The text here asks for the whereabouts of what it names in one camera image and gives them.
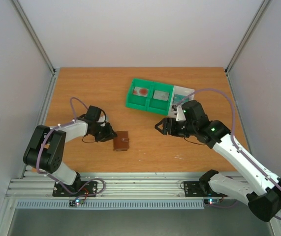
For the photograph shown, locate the aluminium front rail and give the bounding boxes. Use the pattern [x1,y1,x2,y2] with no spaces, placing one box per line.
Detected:
[5,172,259,200]

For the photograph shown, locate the card with red circles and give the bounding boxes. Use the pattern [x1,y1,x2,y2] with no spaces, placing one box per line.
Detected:
[132,87,149,97]

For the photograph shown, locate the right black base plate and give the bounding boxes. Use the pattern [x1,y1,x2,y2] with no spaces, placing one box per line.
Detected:
[180,181,226,198]

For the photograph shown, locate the brown leather card holder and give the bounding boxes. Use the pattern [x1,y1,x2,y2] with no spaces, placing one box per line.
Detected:
[113,131,129,151]

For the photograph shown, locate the right controller board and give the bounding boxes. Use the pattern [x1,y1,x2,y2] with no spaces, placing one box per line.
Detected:
[204,198,221,205]

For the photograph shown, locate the right aluminium frame post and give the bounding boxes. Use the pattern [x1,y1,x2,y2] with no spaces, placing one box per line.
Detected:
[224,0,272,77]

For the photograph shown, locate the left controller board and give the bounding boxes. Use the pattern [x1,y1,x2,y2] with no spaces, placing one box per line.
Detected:
[68,199,85,207]

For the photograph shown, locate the left aluminium frame post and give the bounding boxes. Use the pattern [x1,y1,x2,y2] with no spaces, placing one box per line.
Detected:
[10,0,56,75]

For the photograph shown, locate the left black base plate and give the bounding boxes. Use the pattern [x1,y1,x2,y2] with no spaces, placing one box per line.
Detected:
[52,181,98,197]

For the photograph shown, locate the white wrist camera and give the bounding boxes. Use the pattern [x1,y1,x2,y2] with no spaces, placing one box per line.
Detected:
[172,105,186,121]
[97,116,108,127]

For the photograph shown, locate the white plastic bin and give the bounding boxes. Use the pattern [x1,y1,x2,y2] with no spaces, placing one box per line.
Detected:
[167,86,195,118]

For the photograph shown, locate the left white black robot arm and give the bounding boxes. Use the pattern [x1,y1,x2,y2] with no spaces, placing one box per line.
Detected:
[23,106,117,196]

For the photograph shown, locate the grey silver card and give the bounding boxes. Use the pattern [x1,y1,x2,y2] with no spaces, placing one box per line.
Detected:
[153,90,169,101]

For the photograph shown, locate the aluminium frame post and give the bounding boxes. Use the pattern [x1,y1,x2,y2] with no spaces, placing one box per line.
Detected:
[10,0,56,75]
[224,0,272,77]

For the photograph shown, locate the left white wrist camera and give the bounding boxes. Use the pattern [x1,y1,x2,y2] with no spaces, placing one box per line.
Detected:
[97,116,108,127]

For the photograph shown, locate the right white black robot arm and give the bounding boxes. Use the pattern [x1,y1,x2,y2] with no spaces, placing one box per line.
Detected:
[155,100,281,222]

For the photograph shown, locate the grey slotted cable duct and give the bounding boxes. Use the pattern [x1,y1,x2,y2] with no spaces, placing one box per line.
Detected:
[16,199,204,210]

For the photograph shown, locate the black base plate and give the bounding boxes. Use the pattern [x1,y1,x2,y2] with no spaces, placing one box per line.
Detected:
[180,181,226,198]
[52,181,98,197]

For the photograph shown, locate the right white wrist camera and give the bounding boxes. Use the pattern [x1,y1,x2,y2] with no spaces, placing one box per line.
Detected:
[172,105,186,121]

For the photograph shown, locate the controller board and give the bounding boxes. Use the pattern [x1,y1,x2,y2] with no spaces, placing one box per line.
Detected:
[68,199,85,207]
[204,198,221,205]

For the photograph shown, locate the green bin middle compartment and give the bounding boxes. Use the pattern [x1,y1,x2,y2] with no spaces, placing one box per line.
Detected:
[146,82,174,116]

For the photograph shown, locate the teal card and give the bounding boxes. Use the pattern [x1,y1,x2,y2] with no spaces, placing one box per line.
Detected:
[172,94,193,105]

